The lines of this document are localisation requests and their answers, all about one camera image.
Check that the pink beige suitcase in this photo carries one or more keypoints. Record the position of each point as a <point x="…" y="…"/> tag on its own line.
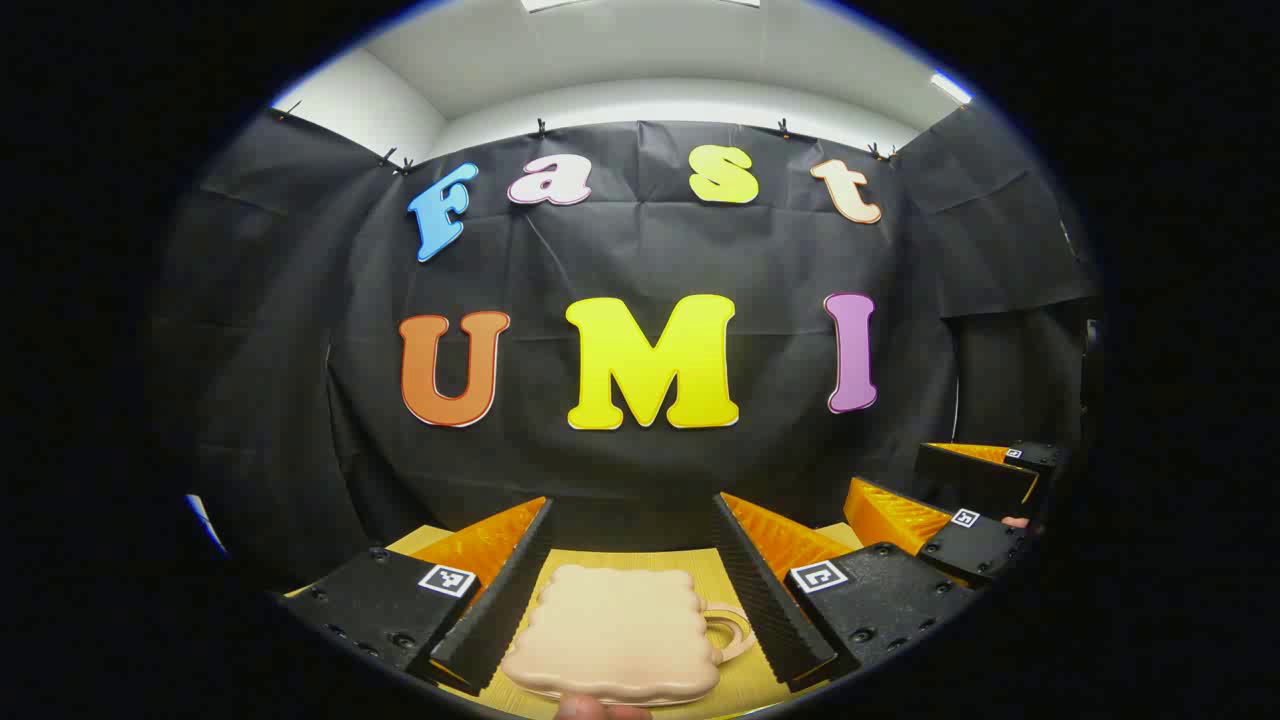
<point x="615" y="630"/>

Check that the row of black cloth clips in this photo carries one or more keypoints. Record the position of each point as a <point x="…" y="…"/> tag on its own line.
<point x="541" y="127"/>

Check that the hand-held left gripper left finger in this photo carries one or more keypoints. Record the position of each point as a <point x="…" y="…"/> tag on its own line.
<point x="505" y="600"/>

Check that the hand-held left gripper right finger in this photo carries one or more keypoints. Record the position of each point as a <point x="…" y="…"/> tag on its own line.
<point x="765" y="610"/>

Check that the white ceiling light panel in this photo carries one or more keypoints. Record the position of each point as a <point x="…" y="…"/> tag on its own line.
<point x="548" y="3"/>
<point x="950" y="88"/>

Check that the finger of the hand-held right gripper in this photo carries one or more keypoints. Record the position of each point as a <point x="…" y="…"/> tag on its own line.
<point x="975" y="548"/>
<point x="975" y="478"/>

